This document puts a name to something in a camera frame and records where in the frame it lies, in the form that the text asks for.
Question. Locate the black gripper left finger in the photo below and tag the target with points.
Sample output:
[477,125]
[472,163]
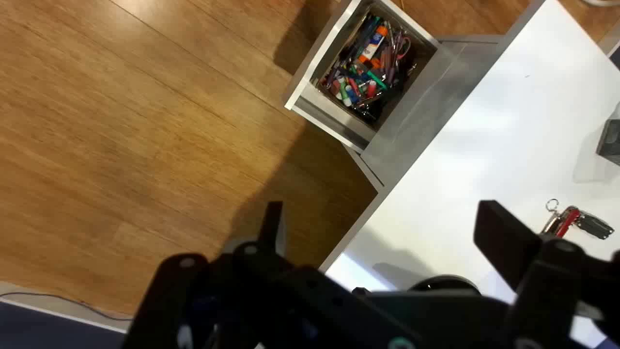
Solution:
[272,229]

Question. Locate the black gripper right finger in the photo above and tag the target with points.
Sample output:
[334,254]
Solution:
[506,243]

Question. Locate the white open drawer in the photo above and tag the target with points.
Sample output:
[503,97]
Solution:
[311,97]

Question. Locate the pile of colourful markers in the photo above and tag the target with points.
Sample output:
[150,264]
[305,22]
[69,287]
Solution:
[365,68]

